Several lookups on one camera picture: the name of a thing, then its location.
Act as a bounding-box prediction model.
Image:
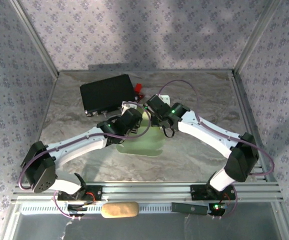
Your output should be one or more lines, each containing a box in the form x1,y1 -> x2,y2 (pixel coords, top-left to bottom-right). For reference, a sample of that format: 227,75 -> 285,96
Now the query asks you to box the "tan oblong sponge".
101,201 -> 140,219

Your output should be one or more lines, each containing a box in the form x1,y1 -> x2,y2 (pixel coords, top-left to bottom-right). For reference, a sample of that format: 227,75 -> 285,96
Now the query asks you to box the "black controller board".
66,203 -> 97,216
208,202 -> 229,217

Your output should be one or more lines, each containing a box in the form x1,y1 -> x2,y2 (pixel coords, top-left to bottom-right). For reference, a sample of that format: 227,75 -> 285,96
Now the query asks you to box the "dark rectangular bar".
171,201 -> 209,216

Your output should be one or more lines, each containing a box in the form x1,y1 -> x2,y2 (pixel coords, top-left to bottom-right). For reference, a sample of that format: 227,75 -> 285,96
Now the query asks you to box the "thin black wire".
162,124 -> 176,139

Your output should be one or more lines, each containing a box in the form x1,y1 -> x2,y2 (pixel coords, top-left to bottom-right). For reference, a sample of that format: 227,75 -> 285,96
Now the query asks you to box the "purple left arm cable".
18,101 -> 152,222

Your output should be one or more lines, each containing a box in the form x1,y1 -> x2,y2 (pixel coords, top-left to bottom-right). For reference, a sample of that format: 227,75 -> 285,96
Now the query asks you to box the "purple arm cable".
18,101 -> 152,222
158,79 -> 276,221

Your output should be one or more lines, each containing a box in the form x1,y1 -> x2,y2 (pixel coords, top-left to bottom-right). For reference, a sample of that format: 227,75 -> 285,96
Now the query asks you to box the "black briefcase with metal handle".
79,74 -> 138,118

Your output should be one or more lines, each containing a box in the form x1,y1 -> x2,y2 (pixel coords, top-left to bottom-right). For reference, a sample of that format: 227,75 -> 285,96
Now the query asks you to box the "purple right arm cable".
158,79 -> 276,221

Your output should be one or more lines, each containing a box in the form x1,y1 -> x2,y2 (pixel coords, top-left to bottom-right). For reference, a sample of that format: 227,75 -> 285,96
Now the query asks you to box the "aluminium frame rail with slots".
10,181 -> 285,204

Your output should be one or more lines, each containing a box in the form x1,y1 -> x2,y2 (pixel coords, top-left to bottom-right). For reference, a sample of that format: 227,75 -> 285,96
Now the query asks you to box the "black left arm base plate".
54,184 -> 103,202

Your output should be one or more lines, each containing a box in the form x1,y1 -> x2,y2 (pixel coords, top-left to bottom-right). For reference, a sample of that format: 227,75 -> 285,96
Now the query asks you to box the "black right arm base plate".
189,184 -> 235,202

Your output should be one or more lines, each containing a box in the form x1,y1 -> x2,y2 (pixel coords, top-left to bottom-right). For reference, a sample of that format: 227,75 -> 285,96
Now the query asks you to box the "white slotted cable duct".
19,201 -> 210,215

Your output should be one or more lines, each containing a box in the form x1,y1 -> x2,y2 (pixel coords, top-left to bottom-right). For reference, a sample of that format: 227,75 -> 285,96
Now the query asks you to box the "aluminium corner post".
9,0 -> 60,77
231,0 -> 284,76

